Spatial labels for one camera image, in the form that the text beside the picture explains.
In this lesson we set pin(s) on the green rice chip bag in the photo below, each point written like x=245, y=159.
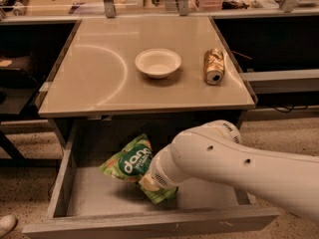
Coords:
x=132, y=165

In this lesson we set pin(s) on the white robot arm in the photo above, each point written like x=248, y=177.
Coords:
x=214, y=152

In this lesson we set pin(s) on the grey cabinet counter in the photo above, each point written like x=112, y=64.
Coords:
x=98, y=75

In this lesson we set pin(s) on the open grey drawer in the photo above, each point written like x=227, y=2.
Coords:
x=87, y=204

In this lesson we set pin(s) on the dark bag on shelf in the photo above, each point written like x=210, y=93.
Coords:
x=17, y=73

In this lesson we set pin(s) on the white paper bowl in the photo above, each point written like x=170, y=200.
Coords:
x=158, y=63

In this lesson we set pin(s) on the gold soda can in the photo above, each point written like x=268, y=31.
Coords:
x=213, y=66

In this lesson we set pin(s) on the white shoe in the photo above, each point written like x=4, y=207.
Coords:
x=7, y=224

